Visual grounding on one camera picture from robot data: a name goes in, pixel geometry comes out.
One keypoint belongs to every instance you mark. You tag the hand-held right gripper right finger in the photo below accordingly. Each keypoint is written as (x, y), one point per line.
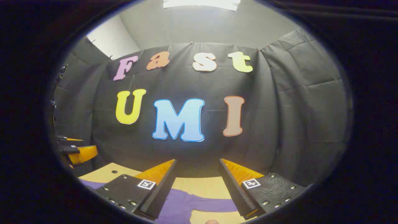
(236, 193)

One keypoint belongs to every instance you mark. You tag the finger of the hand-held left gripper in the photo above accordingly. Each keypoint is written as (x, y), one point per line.
(67, 138)
(82, 154)

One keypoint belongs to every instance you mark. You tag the purple shirt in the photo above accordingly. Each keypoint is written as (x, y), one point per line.
(180, 205)

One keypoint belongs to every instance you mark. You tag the black backdrop cloth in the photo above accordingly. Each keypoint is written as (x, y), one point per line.
(192, 84)

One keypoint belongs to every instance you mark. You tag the ceiling light panel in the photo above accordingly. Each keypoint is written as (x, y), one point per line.
(202, 3)

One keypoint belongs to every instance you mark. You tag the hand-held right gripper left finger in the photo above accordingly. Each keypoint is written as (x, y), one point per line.
(161, 193)

